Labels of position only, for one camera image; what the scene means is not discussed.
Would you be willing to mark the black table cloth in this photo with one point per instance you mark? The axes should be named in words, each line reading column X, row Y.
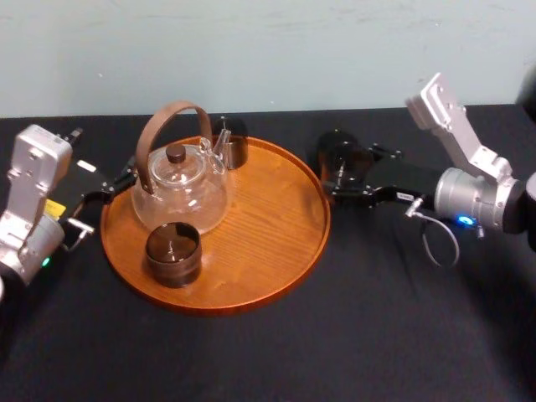
column 293, row 356

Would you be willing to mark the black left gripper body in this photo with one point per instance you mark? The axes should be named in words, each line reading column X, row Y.
column 84, row 180

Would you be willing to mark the dark smoked glass cup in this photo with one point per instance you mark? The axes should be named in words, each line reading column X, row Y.
column 171, row 268
column 341, row 161
column 237, row 154

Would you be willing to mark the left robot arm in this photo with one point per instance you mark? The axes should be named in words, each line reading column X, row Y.
column 25, row 201

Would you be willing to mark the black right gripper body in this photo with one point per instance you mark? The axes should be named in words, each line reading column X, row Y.
column 408, row 180

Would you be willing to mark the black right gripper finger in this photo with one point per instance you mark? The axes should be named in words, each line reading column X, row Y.
column 364, row 194
column 387, row 151

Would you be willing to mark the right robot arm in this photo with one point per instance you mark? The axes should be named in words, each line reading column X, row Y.
column 469, row 197

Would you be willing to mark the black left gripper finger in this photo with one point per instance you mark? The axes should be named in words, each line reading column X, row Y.
column 122, row 181

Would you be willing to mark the round wooden tray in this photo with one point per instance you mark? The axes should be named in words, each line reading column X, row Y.
column 264, row 234

